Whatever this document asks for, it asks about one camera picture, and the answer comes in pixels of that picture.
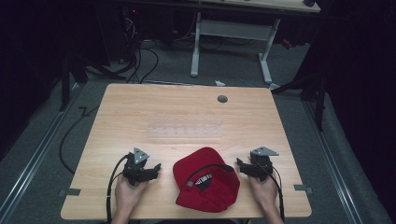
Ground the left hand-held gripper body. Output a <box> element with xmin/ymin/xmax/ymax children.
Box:
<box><xmin>121</xmin><ymin>147</ymin><xmax>151</xmax><ymax>188</ymax></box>

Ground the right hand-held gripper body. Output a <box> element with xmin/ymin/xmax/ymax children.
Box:
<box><xmin>248</xmin><ymin>146</ymin><xmax>280</xmax><ymax>183</ymax></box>

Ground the red baseball cap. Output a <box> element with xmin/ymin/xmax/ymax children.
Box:
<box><xmin>172</xmin><ymin>147</ymin><xmax>242</xmax><ymax>214</ymax></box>

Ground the person's left hand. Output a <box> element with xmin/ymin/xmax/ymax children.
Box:
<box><xmin>114</xmin><ymin>175</ymin><xmax>149</xmax><ymax>217</ymax></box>

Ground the person's right hand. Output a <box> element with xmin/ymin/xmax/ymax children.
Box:
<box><xmin>248</xmin><ymin>175</ymin><xmax>280</xmax><ymax>213</ymax></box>

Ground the black stand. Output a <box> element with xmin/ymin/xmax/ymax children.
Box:
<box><xmin>57</xmin><ymin>52</ymin><xmax>90</xmax><ymax>112</ymax></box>
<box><xmin>270</xmin><ymin>69</ymin><xmax>329</xmax><ymax>133</ymax></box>

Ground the small red object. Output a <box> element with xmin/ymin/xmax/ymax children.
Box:
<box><xmin>280</xmin><ymin>38</ymin><xmax>294</xmax><ymax>51</ymax></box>

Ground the white-framed desk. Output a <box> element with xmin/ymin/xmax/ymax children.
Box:
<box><xmin>190</xmin><ymin>0</ymin><xmax>322</xmax><ymax>91</ymax></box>

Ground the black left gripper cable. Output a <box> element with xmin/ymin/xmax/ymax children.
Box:
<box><xmin>106</xmin><ymin>153</ymin><xmax>131</xmax><ymax>224</ymax></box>

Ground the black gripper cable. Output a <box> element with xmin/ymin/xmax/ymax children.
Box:
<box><xmin>106</xmin><ymin>153</ymin><xmax>131</xmax><ymax>224</ymax></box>
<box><xmin>264</xmin><ymin>165</ymin><xmax>286</xmax><ymax>222</ymax></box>

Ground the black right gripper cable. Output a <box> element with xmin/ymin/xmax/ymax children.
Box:
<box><xmin>264</xmin><ymin>165</ymin><xmax>286</xmax><ymax>222</ymax></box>

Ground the metal floor rail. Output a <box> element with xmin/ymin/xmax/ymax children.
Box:
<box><xmin>0</xmin><ymin>81</ymin><xmax>85</xmax><ymax>224</ymax></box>
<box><xmin>303</xmin><ymin>99</ymin><xmax>364</xmax><ymax>224</ymax></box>

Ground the black floor cable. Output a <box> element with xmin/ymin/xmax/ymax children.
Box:
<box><xmin>58</xmin><ymin>105</ymin><xmax>101</xmax><ymax>175</ymax></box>

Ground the bundle of black cables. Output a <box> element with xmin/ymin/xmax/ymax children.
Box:
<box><xmin>122</xmin><ymin>15</ymin><xmax>161</xmax><ymax>85</ymax></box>

